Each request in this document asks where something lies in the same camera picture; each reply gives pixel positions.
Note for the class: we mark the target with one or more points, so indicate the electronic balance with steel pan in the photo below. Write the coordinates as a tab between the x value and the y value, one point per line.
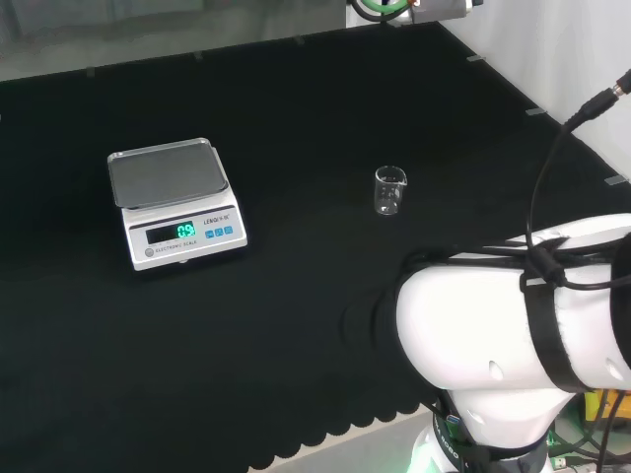
172	207

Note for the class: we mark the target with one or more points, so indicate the black bench cloth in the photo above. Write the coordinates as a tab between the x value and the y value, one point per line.
276	320

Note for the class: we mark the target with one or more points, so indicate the grey tape strip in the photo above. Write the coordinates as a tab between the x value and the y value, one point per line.
536	112
476	58
617	180

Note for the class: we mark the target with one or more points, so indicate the small clear glass beaker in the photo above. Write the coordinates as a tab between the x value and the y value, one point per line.
389	197

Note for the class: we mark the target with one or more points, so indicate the yellow stop button box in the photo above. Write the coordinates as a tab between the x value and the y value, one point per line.
594	405

